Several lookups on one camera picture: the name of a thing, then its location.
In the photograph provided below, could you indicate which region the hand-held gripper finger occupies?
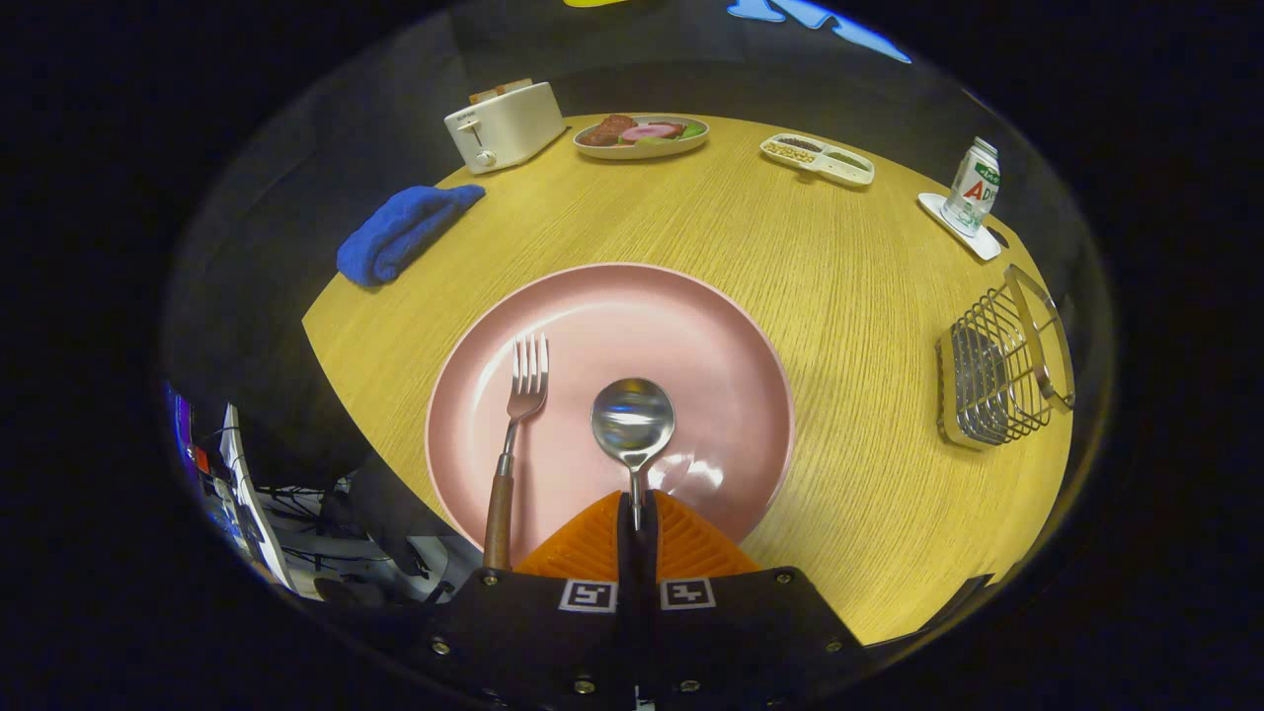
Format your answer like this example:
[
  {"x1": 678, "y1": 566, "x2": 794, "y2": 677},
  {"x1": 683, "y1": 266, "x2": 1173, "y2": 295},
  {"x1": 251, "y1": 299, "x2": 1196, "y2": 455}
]
[
  {"x1": 410, "y1": 491, "x2": 638, "y2": 711},
  {"x1": 637, "y1": 491, "x2": 870, "y2": 711}
]

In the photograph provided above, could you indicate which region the blue folded towel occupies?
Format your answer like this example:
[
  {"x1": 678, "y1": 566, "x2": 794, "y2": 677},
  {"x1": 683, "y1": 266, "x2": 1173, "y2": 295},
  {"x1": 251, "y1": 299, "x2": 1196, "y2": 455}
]
[{"x1": 336, "y1": 184, "x2": 487, "y2": 288}]

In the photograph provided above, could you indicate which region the white square coaster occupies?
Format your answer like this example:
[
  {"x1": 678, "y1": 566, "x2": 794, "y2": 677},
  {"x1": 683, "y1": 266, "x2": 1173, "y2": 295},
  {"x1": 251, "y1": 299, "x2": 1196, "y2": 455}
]
[{"x1": 917, "y1": 192, "x2": 1003, "y2": 262}]

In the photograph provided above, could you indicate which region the silver spoon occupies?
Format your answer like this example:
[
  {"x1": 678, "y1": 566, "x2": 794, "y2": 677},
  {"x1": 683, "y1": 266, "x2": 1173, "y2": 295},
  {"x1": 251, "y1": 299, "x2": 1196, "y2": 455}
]
[{"x1": 591, "y1": 377, "x2": 677, "y2": 534}]

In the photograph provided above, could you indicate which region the pink round plate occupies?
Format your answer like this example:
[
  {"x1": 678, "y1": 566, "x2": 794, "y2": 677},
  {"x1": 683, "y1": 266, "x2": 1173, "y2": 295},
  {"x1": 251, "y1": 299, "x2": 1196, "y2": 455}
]
[{"x1": 425, "y1": 262, "x2": 796, "y2": 569}]

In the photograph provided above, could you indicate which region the white angled stand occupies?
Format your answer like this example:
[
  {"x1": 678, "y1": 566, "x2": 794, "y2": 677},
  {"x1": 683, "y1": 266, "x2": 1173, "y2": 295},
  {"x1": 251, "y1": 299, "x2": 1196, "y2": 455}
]
[{"x1": 219, "y1": 403, "x2": 297, "y2": 593}]

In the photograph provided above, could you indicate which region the white bottle with green label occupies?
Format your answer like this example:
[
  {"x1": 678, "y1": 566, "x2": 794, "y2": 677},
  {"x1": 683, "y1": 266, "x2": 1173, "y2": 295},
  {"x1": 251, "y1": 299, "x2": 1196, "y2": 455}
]
[{"x1": 940, "y1": 136, "x2": 1001, "y2": 238}]

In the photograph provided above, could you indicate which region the grey food plate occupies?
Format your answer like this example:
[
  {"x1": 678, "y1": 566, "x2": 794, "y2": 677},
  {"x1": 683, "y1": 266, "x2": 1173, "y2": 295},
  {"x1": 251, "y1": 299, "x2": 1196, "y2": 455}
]
[{"x1": 573, "y1": 114, "x2": 710, "y2": 161}]

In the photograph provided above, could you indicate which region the metal wire cutlery basket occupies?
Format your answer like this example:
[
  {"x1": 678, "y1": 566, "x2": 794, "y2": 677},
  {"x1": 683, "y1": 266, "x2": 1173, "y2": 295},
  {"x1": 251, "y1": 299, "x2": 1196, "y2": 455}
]
[{"x1": 935, "y1": 264, "x2": 1076, "y2": 452}]

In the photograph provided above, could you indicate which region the brown meat piece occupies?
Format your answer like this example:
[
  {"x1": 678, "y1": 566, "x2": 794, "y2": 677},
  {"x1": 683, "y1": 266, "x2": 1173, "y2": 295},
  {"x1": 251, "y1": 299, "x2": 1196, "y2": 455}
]
[{"x1": 578, "y1": 115, "x2": 638, "y2": 147}]

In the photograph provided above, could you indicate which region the fork with wooden handle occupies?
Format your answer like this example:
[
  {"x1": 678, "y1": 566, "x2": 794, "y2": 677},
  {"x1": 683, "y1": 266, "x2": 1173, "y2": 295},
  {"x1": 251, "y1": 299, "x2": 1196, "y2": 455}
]
[{"x1": 482, "y1": 333, "x2": 550, "y2": 572}]

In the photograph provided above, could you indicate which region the white divided snack dish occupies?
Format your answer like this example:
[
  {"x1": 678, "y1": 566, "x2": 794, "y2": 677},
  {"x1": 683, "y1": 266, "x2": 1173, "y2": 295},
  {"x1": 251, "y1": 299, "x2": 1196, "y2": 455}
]
[{"x1": 759, "y1": 133, "x2": 876, "y2": 189}]

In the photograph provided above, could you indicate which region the white toaster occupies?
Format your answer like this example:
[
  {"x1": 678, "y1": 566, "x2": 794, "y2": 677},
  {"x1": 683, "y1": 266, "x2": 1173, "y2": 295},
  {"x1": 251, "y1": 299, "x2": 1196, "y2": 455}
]
[{"x1": 443, "y1": 81, "x2": 568, "y2": 176}]

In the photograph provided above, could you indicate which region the lit computer screen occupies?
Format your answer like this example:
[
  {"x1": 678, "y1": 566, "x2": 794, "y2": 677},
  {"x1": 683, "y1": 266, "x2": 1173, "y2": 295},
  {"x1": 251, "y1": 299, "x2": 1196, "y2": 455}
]
[{"x1": 166, "y1": 385, "x2": 213, "y2": 480}]

